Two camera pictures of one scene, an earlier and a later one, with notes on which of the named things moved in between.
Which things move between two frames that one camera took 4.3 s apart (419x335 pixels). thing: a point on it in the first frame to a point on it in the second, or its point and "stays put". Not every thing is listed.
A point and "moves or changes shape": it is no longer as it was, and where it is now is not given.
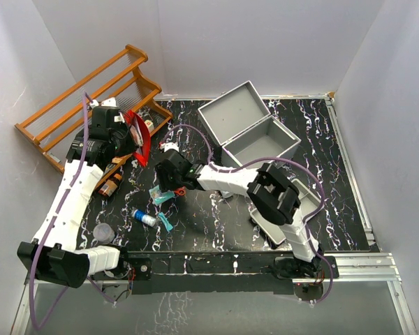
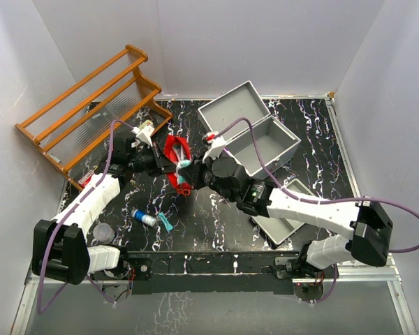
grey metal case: (242, 124) stays put
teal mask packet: (159, 195) moves or changes shape
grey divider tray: (310, 202) stays put
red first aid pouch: (142, 153) moves or changes shape
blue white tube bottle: (149, 220) stays put
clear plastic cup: (103, 232) stays put
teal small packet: (168, 226) stays put
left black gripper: (131, 146) to (162, 165)
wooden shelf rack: (53, 126) stays put
